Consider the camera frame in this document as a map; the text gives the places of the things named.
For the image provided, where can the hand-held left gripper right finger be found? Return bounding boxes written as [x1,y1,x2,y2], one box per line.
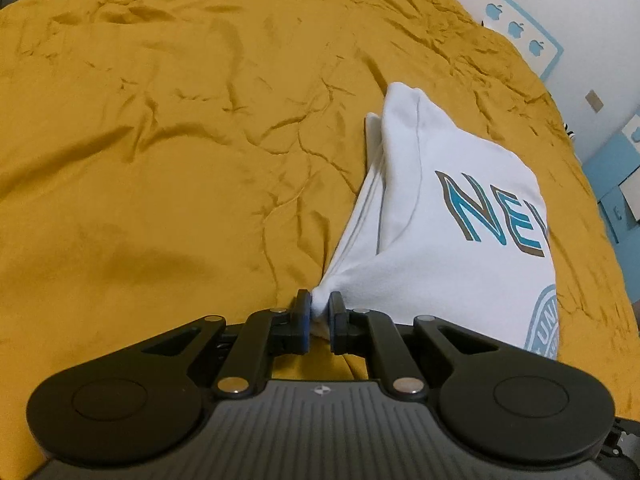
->
[327,291,531,401]

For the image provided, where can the blue nightstand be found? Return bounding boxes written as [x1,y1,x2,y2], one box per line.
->
[582,146,640,271]

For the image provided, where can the white printed sweatshirt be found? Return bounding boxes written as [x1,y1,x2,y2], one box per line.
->
[310,81,560,363]

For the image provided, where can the yellow blanket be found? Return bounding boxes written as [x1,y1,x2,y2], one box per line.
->
[0,0,636,461]

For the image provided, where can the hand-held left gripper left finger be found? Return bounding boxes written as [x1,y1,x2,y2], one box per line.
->
[107,289,312,400]

